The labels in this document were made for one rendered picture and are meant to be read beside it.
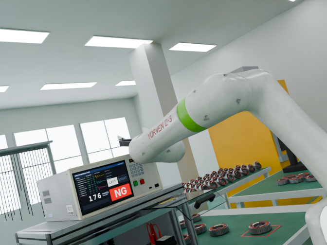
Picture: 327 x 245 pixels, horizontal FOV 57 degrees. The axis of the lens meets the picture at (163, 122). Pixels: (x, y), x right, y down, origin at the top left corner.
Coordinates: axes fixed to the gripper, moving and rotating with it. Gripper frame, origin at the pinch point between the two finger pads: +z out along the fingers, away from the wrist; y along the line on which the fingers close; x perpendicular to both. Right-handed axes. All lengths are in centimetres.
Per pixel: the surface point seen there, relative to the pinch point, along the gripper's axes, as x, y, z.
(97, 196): 13.9, 29.0, -18.5
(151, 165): 14.5, -2.2, -10.4
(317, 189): 78, -122, -21
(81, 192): 9.6, 34.7, -18.4
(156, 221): 45.4, 0.4, -9.0
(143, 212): 31.4, 10.0, -17.4
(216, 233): 67, -32, -15
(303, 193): 83, -119, -11
